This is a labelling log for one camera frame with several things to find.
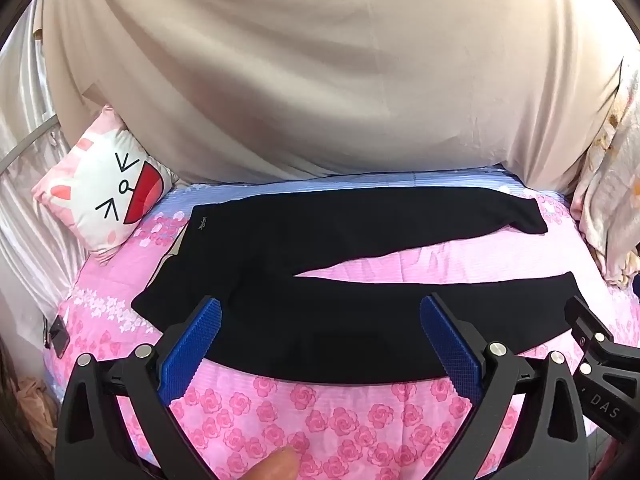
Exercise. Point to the person's left hand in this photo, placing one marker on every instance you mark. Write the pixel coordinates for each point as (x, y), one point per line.
(274, 465)

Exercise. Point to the cartoon face pillow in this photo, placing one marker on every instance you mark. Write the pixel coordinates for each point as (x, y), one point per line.
(100, 180)

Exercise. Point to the pink floral bedsheet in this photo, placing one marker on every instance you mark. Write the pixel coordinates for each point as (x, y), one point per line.
(350, 420)

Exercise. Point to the beige curtain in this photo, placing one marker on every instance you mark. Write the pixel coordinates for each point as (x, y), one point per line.
(325, 85)

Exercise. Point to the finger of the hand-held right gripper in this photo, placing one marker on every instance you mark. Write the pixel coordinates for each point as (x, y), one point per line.
(587, 322)

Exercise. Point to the silver satin curtain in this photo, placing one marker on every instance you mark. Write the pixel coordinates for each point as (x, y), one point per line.
(30, 240)

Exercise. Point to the white floral cloth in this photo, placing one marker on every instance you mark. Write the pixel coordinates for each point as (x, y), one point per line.
(605, 185)

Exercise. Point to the beige crumpled cloth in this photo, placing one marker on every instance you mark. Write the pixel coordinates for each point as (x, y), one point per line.
(32, 405)

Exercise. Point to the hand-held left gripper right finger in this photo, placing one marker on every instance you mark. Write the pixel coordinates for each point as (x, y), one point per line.
(450, 355)

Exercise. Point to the grey metal rod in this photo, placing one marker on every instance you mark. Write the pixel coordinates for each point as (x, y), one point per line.
(25, 144)

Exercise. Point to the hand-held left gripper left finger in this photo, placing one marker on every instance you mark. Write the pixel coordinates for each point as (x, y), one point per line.
(192, 355)

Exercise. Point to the small black device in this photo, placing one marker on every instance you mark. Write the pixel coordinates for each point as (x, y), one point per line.
(58, 336)

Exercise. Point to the black pants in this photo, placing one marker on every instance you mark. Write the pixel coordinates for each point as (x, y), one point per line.
(300, 285)

